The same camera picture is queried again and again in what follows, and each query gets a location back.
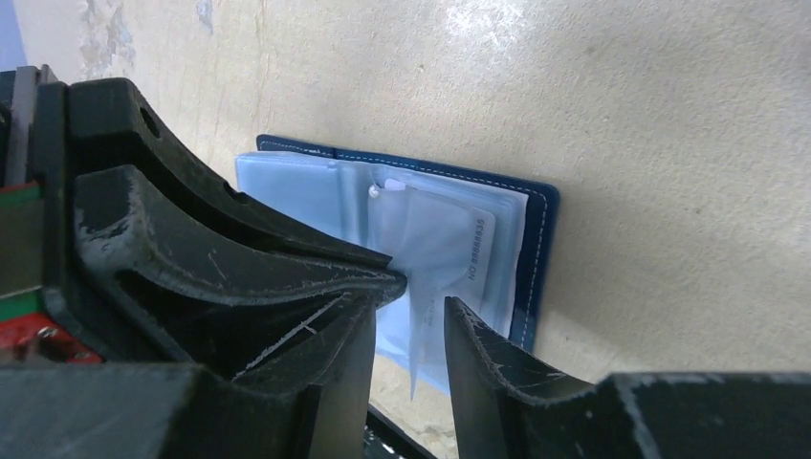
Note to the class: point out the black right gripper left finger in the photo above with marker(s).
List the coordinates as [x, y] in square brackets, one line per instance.
[310, 402]

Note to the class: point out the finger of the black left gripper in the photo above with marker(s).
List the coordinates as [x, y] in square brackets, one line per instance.
[195, 294]

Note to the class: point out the white numbered card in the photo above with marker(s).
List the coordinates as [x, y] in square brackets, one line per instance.
[446, 251]

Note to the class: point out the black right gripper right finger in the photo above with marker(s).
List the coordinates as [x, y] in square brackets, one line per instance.
[508, 404]

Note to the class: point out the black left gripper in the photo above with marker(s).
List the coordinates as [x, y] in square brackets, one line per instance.
[110, 124]

